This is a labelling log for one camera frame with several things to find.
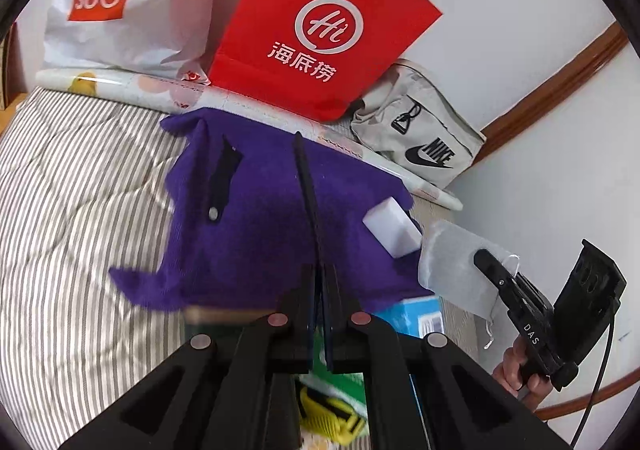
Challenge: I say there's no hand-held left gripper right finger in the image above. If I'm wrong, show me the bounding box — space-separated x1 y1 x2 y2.
322 265 571 450

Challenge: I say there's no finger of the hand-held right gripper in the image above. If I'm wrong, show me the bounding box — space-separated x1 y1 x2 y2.
473 249 521 293

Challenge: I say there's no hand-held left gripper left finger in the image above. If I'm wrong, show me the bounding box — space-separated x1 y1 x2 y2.
60 270 321 450

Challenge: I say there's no translucent drawstring pouch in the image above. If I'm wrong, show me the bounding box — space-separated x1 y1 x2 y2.
417 220 521 351

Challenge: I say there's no green packet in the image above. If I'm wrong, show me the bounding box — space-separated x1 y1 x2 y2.
300 371 366 401

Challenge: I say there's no white sponge block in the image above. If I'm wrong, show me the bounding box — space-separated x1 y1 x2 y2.
362 197 423 259

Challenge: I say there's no black watch strap with holes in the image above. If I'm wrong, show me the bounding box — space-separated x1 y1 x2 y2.
291 131 328 281

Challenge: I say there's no person's right hand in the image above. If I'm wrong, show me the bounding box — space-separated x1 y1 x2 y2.
492 345 553 413

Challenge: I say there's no blue tissue pack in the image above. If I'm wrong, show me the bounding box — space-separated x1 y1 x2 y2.
372 295 446 338

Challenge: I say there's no purple towel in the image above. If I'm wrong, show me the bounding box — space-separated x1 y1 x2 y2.
109 107 441 313

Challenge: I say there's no grey fabric zip bag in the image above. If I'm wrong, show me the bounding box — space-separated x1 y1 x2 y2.
350 59 487 188

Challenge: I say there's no rolled printed paper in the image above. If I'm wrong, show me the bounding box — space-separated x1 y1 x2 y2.
35 69 463 211

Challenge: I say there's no red paper bag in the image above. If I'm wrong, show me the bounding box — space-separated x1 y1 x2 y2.
207 0 443 123

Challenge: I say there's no white plastic shopping bag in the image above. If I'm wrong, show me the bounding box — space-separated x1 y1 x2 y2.
42 0 281 81

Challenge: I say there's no black cable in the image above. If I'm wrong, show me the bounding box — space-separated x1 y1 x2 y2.
570 300 618 448

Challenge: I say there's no wooden door frame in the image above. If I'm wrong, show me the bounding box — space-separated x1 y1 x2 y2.
445 22 628 191

